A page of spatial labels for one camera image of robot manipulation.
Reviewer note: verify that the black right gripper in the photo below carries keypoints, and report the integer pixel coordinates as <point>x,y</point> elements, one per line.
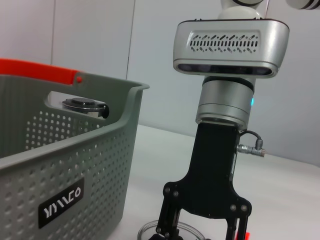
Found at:
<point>212,175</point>

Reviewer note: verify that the glass teacup with black holder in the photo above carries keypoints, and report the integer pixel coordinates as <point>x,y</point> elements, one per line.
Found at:
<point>147,228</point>

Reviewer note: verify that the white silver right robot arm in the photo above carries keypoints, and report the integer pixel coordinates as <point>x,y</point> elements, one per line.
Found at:
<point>225,105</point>

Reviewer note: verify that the grey perforated storage basket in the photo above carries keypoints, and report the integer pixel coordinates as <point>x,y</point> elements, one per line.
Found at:
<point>75,162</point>

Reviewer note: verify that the small red toy brick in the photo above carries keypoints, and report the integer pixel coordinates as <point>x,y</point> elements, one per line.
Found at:
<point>248,236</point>

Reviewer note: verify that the glass teapot with black lid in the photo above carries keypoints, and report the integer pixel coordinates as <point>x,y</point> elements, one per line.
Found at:
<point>82,103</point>

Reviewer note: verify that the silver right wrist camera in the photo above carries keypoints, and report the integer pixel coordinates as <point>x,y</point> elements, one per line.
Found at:
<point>230,45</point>

